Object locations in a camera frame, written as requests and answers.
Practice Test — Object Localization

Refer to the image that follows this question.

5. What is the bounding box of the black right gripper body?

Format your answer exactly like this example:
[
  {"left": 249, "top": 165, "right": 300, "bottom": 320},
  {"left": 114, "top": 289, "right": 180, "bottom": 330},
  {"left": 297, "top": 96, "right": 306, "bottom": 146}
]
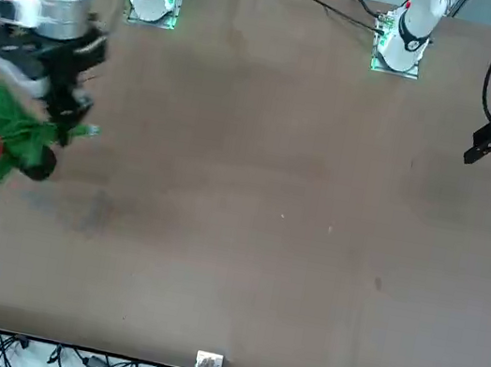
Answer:
[{"left": 0, "top": 0, "right": 114, "bottom": 97}]

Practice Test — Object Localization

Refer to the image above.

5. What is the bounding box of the black cylindrical vase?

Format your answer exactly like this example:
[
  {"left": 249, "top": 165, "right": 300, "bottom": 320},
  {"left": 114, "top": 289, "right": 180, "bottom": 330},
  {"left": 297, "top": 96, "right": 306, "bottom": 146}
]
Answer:
[{"left": 18, "top": 140, "right": 61, "bottom": 184}]

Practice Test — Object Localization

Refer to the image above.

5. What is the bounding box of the black table cable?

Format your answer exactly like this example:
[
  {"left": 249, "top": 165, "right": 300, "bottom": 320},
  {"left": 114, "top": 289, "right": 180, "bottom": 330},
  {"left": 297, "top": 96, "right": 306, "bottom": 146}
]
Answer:
[{"left": 293, "top": 0, "right": 388, "bottom": 34}]

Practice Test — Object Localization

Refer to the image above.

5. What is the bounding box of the white table edge bracket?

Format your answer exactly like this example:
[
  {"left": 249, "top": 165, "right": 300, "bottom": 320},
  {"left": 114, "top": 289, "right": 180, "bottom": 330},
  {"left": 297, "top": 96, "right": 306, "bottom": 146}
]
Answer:
[{"left": 194, "top": 349, "right": 226, "bottom": 367}]

